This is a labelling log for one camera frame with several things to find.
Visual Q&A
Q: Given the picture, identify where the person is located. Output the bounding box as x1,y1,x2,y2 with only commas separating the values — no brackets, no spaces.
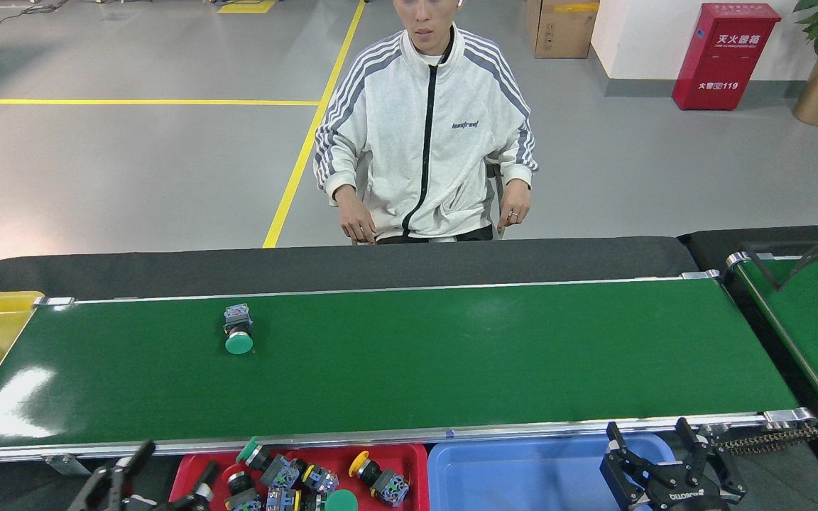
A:
313,0,539,246

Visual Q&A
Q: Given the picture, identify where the red fire extinguisher box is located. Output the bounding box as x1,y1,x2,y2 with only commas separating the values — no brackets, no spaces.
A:
672,3,782,111

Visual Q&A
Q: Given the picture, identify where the conveyor drive chain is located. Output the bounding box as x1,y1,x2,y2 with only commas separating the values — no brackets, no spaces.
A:
711,422,818,455

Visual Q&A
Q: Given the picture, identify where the yellow mushroom push button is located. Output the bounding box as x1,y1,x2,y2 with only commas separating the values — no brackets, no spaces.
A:
348,451,410,508
266,487,305,511

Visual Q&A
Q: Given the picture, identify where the person's right hand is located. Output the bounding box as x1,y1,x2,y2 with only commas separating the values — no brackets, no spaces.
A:
334,185,378,246

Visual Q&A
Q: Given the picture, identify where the black cable bundle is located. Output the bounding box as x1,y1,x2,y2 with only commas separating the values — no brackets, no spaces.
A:
741,227,818,292

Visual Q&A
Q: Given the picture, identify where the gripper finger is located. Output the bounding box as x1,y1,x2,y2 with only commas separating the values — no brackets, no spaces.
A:
159,461,223,511
67,439,158,511

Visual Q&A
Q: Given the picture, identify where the person's left hand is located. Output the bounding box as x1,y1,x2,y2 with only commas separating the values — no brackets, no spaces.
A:
498,179,531,236

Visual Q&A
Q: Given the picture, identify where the brown cardboard box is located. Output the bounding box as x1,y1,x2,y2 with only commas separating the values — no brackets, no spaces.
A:
525,0,600,59

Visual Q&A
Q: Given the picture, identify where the blue plastic tray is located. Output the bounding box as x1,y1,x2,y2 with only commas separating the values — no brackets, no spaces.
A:
427,433,680,511

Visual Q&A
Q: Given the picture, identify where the green conveyor belt silver frame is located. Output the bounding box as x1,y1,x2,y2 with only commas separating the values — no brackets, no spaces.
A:
0,270,818,473

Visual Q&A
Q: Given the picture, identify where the red plastic tray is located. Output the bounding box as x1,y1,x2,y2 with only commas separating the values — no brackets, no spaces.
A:
169,444,430,511

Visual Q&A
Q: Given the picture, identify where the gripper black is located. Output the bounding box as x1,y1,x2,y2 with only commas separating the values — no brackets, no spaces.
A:
599,416,748,511

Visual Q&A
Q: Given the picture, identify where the short green conveyor belt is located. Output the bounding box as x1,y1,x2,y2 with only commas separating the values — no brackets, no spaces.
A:
725,251,818,414

